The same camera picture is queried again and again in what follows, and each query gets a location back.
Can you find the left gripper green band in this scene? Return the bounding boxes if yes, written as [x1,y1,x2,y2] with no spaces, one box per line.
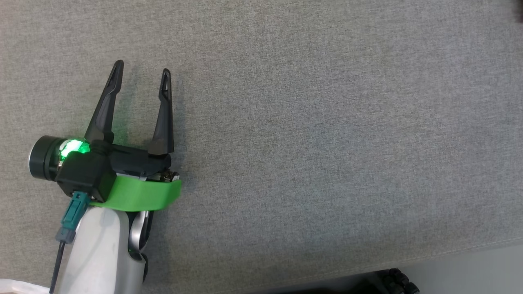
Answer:
[29,60,182,212]

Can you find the left camera cable teal plug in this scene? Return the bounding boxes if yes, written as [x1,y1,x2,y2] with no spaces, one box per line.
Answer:
[49,192,89,294]

